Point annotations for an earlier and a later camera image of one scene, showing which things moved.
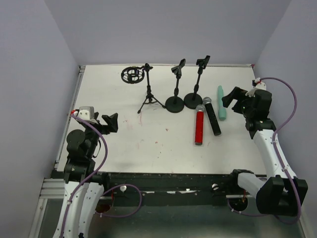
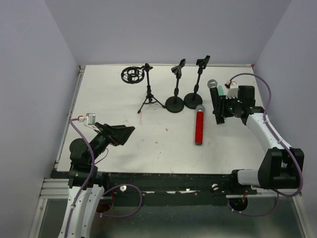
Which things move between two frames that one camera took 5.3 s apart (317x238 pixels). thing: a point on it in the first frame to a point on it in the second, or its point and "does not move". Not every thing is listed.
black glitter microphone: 207,102 to 217,109
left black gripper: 99,124 to 110,135
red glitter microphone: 199,128 does not move
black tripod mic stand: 133,75 does not move
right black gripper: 238,102 to 223,106
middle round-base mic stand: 175,104 does not move
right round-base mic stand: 192,100 does not move
